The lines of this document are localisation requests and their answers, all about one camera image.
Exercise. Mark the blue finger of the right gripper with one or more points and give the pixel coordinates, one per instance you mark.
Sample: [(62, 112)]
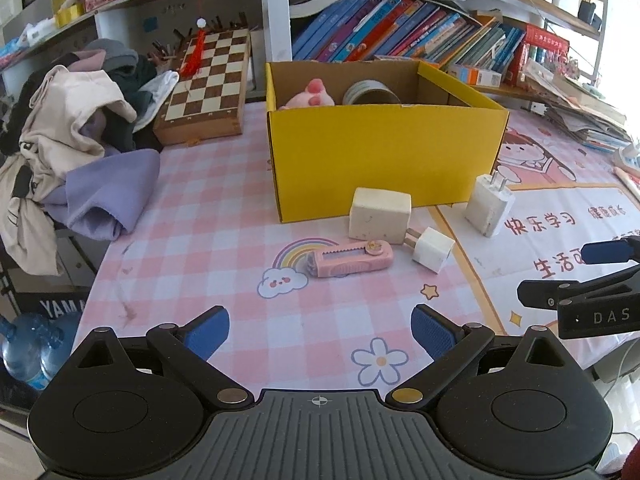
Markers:
[(613, 251)]

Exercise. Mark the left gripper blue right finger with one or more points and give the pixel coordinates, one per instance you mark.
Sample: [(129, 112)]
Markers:
[(435, 333)]

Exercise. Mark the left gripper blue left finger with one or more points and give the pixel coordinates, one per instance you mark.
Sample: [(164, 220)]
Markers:
[(205, 334)]

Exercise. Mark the large white power adapter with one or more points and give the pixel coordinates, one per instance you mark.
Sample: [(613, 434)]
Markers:
[(378, 214)]

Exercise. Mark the white wall charger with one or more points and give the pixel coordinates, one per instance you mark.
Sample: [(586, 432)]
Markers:
[(490, 203)]

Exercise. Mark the small white charger cube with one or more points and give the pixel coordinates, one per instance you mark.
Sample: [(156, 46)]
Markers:
[(430, 248)]

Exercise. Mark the pink utility knife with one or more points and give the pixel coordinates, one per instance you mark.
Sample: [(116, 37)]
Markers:
[(353, 258)]

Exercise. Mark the pink checkered table mat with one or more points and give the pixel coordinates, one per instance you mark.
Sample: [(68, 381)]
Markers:
[(311, 308)]

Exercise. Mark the stack of papers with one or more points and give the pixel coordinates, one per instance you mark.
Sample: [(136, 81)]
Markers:
[(588, 120)]

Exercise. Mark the blue water bottle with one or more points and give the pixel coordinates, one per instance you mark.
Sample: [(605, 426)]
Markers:
[(34, 348)]

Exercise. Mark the pile of clothes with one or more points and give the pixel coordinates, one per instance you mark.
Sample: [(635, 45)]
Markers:
[(78, 151)]

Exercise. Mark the orange white small box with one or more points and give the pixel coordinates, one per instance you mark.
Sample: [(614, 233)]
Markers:
[(475, 76)]

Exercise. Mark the yellow cardboard box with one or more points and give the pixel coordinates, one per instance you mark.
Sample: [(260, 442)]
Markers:
[(432, 145)]

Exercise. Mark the wooden chessboard box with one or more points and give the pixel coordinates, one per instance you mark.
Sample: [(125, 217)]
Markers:
[(210, 104)]

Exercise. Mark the white wooden bookshelf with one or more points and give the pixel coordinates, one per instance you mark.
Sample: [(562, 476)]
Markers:
[(139, 24)]

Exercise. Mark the white printed tape roll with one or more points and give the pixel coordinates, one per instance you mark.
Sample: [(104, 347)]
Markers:
[(369, 91)]

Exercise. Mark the pink plush pig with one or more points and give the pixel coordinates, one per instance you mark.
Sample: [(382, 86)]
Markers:
[(314, 95)]

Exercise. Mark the red tassel ornament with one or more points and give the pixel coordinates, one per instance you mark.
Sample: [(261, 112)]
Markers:
[(193, 62)]

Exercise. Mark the row of books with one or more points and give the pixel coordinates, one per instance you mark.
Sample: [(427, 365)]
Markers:
[(438, 33)]

